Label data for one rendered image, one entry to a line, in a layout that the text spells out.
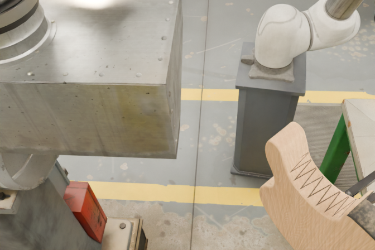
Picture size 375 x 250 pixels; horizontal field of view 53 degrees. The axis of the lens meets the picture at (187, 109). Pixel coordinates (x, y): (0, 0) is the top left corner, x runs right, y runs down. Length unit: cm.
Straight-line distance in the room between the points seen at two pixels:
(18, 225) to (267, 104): 104
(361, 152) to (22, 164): 84
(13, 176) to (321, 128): 190
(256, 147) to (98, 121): 146
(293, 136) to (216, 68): 211
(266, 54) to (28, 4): 114
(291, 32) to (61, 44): 107
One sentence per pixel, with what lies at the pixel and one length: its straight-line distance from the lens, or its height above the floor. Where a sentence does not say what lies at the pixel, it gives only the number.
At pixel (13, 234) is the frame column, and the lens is 107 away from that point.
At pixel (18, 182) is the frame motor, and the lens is 74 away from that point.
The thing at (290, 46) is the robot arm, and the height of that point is 86.
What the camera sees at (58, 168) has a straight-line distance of 130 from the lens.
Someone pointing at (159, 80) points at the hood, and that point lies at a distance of 39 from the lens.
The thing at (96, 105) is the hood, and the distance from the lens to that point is 43.
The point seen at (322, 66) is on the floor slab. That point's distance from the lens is 270.
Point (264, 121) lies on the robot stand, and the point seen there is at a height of 48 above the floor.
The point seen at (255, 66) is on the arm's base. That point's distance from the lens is 157.
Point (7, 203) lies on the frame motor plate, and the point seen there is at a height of 112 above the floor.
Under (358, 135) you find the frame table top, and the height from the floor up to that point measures 93.
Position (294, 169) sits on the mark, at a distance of 54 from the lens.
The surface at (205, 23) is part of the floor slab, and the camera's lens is 298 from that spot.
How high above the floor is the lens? 180
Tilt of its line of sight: 50 degrees down
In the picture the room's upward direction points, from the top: 5 degrees counter-clockwise
